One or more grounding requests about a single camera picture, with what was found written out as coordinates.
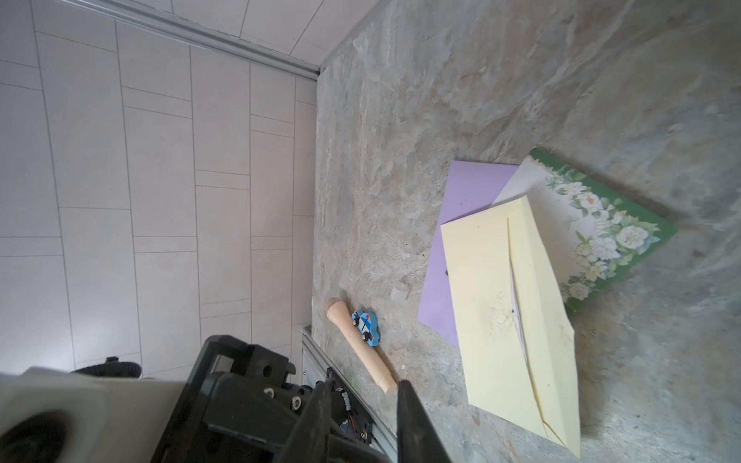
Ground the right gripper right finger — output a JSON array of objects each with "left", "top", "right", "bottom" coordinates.
[{"left": 397, "top": 380, "right": 452, "bottom": 463}]

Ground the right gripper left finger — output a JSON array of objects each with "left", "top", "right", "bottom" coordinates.
[{"left": 274, "top": 382, "right": 332, "bottom": 462}]

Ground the yellow envelope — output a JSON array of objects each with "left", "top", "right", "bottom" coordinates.
[{"left": 455, "top": 197, "right": 581, "bottom": 455}]

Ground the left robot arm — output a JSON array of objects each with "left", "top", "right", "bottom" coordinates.
[{"left": 1, "top": 336, "right": 384, "bottom": 462}]

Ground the blue toy car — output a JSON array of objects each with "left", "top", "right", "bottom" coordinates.
[{"left": 351, "top": 310, "right": 380, "bottom": 347}]

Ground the beige wooden rolling pin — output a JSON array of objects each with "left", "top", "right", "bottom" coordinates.
[{"left": 327, "top": 298, "right": 398, "bottom": 395}]

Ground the purple paper sheet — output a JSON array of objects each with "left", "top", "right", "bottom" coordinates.
[{"left": 418, "top": 160, "right": 518, "bottom": 347}]

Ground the floral green card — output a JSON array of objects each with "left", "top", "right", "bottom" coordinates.
[{"left": 493, "top": 149, "right": 677, "bottom": 314}]

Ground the aluminium rail frame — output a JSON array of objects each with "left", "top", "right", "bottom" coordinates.
[{"left": 297, "top": 325, "right": 398, "bottom": 462}]

